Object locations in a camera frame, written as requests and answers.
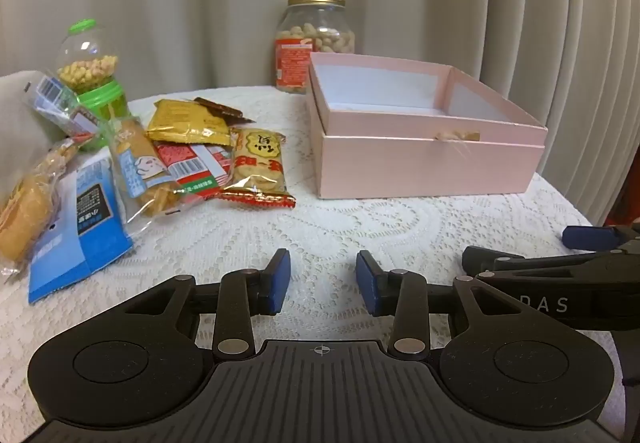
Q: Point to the pink cardboard box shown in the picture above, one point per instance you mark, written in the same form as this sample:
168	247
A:
425	163

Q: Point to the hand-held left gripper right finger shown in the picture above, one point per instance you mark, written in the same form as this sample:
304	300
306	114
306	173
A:
367	288

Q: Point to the yellow rice cracker packet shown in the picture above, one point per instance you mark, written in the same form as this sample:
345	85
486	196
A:
260	168

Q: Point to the long bread packet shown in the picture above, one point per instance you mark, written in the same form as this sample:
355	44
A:
140	168

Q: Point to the round bread packet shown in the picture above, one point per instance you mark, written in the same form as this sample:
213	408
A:
25	213

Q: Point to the brown chocolate bar packet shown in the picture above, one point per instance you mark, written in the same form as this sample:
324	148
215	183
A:
220	107

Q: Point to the red snack packet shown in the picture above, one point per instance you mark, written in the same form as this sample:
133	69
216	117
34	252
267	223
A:
200	168

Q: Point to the glass peanut jar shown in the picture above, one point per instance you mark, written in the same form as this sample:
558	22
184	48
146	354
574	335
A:
295	58

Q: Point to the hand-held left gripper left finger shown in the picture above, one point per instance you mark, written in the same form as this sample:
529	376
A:
277	284

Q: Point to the gold snack packet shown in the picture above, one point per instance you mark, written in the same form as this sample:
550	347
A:
185	120

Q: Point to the white lace tablecloth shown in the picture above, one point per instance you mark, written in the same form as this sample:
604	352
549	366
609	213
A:
350	233

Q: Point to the blue and white packet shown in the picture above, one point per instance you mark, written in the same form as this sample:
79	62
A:
90	233

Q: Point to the green candy dispenser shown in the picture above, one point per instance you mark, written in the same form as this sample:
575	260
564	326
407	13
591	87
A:
100	98

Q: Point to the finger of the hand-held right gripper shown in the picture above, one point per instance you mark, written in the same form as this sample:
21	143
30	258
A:
480	257
590	237

